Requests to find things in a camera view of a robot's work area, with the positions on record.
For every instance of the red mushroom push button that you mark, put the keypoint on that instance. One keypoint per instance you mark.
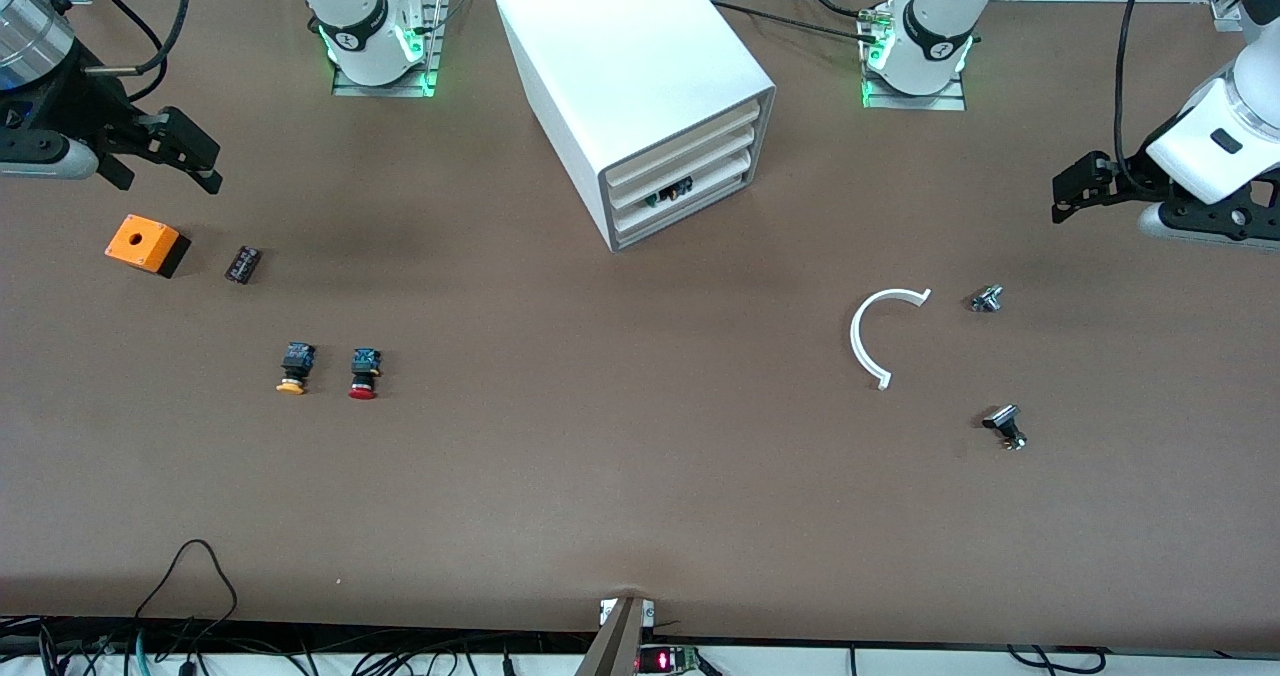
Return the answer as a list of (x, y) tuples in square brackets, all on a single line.
[(364, 366)]

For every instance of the yellow mushroom push button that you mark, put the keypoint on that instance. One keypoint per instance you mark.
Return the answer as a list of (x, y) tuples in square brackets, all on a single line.
[(297, 361)]

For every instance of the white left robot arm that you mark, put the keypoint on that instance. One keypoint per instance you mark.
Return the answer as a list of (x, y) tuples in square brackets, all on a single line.
[(935, 16)]

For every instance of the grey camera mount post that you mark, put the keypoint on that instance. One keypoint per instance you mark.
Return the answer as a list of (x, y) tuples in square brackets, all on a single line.
[(615, 646)]

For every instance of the small device with red light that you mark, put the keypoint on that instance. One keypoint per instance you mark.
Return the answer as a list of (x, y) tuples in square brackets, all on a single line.
[(665, 660)]

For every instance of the small black knob switch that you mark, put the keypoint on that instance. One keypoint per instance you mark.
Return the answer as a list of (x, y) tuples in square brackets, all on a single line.
[(1003, 420)]

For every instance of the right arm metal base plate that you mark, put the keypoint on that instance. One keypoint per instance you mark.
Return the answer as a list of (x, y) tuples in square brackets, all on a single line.
[(385, 89)]

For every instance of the white plastic drawer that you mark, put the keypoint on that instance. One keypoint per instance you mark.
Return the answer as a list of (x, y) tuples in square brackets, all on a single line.
[(720, 158), (720, 128), (720, 186)]

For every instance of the white drawer cabinet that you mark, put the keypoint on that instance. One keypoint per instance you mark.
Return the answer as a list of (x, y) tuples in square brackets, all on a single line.
[(620, 56)]

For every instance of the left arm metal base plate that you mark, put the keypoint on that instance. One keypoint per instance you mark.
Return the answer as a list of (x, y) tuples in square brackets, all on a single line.
[(920, 102)]

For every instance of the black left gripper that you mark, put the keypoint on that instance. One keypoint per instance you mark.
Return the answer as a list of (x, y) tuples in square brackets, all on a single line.
[(1118, 184)]

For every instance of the orange button enclosure box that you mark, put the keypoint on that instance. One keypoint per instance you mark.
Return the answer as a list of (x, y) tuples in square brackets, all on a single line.
[(140, 239)]

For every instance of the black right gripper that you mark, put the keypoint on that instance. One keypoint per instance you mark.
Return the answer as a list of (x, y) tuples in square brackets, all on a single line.
[(82, 108)]

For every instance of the small silver knob switch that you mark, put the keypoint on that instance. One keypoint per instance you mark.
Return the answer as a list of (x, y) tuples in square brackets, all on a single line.
[(986, 300)]

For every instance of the white curved plastic bracket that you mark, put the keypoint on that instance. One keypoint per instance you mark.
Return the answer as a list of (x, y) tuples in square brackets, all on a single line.
[(854, 341)]

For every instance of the small black contact block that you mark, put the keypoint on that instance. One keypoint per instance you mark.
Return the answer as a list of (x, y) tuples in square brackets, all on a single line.
[(243, 264)]

